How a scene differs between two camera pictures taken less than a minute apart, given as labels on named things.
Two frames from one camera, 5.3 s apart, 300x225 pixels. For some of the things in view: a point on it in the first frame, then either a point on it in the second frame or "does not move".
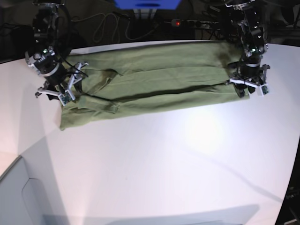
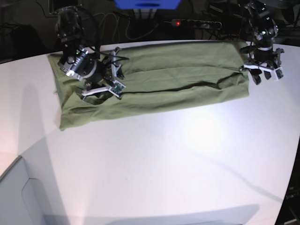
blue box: (147, 4) does not move
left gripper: (58, 78) → (97, 76)
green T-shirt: (148, 80) does not move
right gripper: (253, 74) → (278, 71)
